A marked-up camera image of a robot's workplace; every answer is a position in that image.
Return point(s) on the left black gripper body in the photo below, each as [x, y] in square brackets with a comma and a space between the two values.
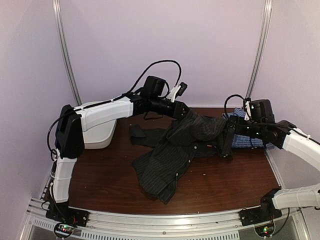
[173, 113]

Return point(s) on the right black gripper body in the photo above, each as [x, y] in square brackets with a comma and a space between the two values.
[252, 131]

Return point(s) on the black pinstriped long sleeve shirt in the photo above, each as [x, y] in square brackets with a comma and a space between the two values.
[173, 150]

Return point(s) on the white plastic basin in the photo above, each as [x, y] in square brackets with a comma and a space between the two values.
[100, 136]

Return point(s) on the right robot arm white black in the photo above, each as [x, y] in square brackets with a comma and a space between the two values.
[259, 122]

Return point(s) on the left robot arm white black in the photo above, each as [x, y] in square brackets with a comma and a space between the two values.
[92, 126]

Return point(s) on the right circuit board with leds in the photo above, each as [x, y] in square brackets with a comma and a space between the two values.
[264, 230]

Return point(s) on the circuit board with leds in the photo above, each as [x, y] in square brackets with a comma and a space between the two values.
[264, 230]
[63, 230]

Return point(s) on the left circuit board with leds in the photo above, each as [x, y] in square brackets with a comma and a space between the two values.
[63, 230]

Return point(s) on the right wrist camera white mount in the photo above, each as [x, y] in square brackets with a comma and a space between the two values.
[247, 110]

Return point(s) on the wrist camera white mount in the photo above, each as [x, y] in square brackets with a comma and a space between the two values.
[247, 110]
[176, 91]

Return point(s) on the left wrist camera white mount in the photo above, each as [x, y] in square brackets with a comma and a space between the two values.
[176, 91]

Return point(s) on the right aluminium frame post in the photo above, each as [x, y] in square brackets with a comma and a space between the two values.
[264, 32]

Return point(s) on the aluminium frame post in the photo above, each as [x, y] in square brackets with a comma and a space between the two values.
[64, 51]
[264, 32]

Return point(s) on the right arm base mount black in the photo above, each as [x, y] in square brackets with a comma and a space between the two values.
[256, 215]

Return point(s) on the front aluminium rail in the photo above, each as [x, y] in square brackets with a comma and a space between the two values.
[223, 225]

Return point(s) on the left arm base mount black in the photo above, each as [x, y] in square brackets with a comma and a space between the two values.
[61, 212]

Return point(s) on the left aluminium frame post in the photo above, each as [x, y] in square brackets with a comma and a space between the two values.
[64, 51]

